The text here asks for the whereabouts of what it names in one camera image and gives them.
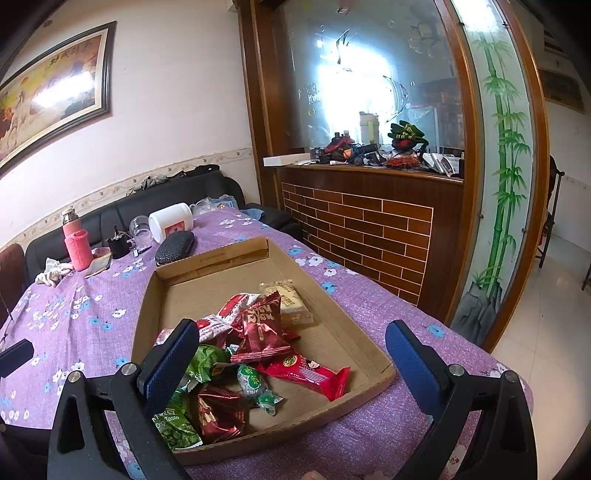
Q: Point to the black sofa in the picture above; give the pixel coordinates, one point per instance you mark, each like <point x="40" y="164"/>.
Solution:
<point x="115" y="207"/>

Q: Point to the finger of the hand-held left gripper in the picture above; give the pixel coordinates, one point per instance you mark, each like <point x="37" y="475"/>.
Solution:
<point x="16" y="357"/>

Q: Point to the small framed wall picture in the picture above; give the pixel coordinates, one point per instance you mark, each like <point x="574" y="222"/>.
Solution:
<point x="561" y="90"/>

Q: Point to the blue cloth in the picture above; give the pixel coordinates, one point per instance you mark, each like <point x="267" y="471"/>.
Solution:
<point x="253" y="214"/>

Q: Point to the green pea snack packet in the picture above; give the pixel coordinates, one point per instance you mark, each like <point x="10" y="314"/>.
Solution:
<point x="178" y="429"/>

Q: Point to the red and white snack packet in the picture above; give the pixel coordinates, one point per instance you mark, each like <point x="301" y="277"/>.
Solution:
<point x="226" y="316"/>

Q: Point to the dark red foil snack packet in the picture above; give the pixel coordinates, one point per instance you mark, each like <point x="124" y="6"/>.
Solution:
<point x="221" y="415"/>
<point x="261" y="332"/>

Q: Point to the white flat box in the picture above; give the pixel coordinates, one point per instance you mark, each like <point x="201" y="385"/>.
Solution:
<point x="284" y="160"/>

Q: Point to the dark wooden chair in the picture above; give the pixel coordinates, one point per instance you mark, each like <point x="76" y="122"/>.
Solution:
<point x="551" y="207"/>

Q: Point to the dark clothing on sofa back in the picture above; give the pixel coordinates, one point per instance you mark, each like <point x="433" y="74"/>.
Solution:
<point x="184" y="173"/>

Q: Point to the pink thermos bottle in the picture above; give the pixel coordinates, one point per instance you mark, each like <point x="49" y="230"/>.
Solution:
<point x="76" y="244"/>

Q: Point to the beige cracker packet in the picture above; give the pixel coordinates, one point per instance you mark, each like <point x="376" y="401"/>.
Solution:
<point x="288" y="302"/>

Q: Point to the black glasses case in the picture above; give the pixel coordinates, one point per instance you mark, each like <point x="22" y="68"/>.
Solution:
<point x="175" y="247"/>

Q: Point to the white plastic jar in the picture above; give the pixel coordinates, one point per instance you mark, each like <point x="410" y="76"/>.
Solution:
<point x="171" y="224"/>

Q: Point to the clear plastic bag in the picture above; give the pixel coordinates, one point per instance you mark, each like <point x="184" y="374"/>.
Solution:
<point x="217" y="204"/>

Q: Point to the bamboo print glass panel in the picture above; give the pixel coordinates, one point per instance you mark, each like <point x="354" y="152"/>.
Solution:
<point x="503" y="161"/>

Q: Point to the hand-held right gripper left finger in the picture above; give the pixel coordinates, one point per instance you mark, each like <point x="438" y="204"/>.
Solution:
<point x="171" y="364"/>

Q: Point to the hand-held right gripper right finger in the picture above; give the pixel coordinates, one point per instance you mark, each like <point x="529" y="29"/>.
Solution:
<point x="415" y="369"/>

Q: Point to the frosted glass partition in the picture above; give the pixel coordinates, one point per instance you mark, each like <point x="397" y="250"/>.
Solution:
<point x="360" y="69"/>

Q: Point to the cardboard box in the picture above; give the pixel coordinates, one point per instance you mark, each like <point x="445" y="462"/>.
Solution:
<point x="323" y="350"/>

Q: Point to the green and black gloves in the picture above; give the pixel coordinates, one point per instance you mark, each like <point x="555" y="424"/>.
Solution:
<point x="406" y="131"/>

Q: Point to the folded paper notes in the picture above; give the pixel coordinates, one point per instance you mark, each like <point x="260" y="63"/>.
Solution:
<point x="99" y="263"/>

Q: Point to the brown armchair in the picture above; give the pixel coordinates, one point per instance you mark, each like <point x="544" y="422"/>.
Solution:
<point x="11" y="277"/>

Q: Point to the framed painting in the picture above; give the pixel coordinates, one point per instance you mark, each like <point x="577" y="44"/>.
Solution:
<point x="51" y="97"/>

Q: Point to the black cup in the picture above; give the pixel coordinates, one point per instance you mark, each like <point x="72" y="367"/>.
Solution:
<point x="119" y="244"/>

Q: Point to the white and green kettle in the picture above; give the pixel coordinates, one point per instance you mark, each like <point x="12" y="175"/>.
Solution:
<point x="369" y="129"/>

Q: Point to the green candy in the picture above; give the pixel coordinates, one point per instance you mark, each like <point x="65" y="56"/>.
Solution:
<point x="254" y="385"/>

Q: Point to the red packet with gold-green label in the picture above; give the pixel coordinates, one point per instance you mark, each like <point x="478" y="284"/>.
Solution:
<point x="304" y="374"/>

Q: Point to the white crumpled cloth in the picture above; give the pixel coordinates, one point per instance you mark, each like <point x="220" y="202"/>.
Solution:
<point x="55" y="272"/>

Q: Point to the clutter of tools on counter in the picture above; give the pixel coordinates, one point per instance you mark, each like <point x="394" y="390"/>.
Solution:
<point x="364" y="154"/>

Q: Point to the brick-pattern wooden counter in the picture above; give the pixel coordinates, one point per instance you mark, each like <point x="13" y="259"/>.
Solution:
<point x="369" y="221"/>

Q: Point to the clear glass cup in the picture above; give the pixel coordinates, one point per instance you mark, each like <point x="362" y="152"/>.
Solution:
<point x="141" y="230"/>

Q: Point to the purple floral tablecloth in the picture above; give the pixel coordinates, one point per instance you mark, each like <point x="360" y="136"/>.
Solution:
<point x="92" y="295"/>

